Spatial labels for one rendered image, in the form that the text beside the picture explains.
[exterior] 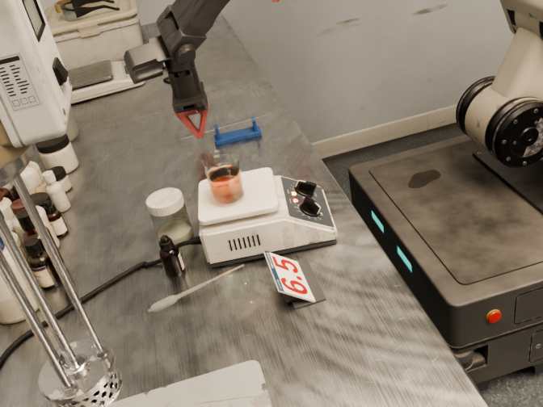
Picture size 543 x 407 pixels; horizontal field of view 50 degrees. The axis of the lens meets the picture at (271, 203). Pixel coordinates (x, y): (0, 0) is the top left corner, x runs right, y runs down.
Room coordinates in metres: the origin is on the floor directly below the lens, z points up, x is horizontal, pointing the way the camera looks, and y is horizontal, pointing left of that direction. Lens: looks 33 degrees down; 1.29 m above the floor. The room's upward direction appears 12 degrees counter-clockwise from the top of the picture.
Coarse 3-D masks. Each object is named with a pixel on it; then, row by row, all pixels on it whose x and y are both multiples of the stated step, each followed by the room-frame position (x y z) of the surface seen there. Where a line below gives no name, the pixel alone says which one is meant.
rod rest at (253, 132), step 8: (216, 128) 1.10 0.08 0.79; (248, 128) 1.13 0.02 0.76; (256, 128) 1.10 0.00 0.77; (216, 136) 1.12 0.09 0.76; (224, 136) 1.11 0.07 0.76; (232, 136) 1.10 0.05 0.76; (240, 136) 1.10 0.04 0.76; (248, 136) 1.10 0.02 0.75; (256, 136) 1.10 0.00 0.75; (216, 144) 1.10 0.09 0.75
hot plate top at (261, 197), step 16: (256, 176) 0.79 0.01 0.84; (272, 176) 0.78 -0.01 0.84; (208, 192) 0.77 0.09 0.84; (256, 192) 0.74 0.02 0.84; (272, 192) 0.73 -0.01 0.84; (208, 208) 0.72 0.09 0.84; (224, 208) 0.71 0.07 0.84; (240, 208) 0.70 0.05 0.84; (256, 208) 0.70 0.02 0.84; (272, 208) 0.69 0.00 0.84
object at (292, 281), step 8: (272, 256) 0.65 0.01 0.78; (280, 264) 0.63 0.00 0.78; (288, 264) 0.64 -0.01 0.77; (296, 264) 0.65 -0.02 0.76; (280, 272) 0.61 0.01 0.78; (288, 272) 0.62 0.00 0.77; (296, 272) 0.63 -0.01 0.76; (280, 280) 0.59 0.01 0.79; (288, 280) 0.60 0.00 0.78; (296, 280) 0.61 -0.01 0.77; (288, 288) 0.58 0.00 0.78; (296, 288) 0.59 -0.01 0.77; (304, 288) 0.59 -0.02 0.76
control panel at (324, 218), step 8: (280, 176) 0.81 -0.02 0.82; (288, 184) 0.79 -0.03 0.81; (296, 184) 0.79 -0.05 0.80; (288, 192) 0.76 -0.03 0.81; (296, 192) 0.77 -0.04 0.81; (320, 192) 0.79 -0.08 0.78; (288, 200) 0.74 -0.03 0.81; (320, 200) 0.76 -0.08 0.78; (288, 208) 0.71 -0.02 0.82; (296, 208) 0.72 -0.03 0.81; (296, 216) 0.69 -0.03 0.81; (304, 216) 0.70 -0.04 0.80; (320, 216) 0.71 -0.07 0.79; (328, 216) 0.72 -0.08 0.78; (328, 224) 0.69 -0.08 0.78
